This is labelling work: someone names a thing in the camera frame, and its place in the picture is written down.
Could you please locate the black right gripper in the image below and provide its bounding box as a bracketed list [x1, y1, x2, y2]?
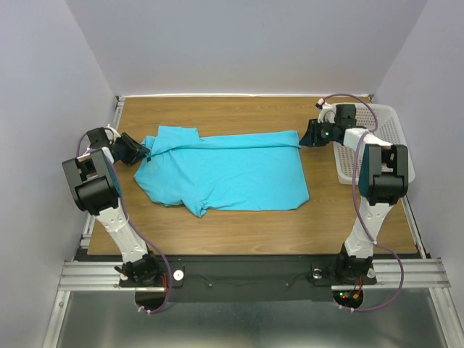
[298, 117, 339, 146]

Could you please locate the turquoise t shirt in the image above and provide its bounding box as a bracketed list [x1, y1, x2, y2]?
[134, 126, 310, 218]

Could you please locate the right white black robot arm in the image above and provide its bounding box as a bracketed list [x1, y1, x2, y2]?
[299, 99, 409, 283]

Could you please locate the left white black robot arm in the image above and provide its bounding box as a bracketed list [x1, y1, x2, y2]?
[62, 125, 165, 286]

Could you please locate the white plastic laundry basket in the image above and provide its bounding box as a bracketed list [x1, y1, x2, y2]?
[333, 102, 407, 185]

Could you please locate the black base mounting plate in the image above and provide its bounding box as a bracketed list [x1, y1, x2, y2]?
[74, 253, 378, 304]

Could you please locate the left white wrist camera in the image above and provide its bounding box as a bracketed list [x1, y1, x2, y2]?
[104, 125, 120, 143]

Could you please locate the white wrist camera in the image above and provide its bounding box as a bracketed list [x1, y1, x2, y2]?
[315, 98, 336, 123]
[104, 125, 120, 143]

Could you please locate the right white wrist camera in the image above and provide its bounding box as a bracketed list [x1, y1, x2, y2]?
[315, 98, 336, 123]

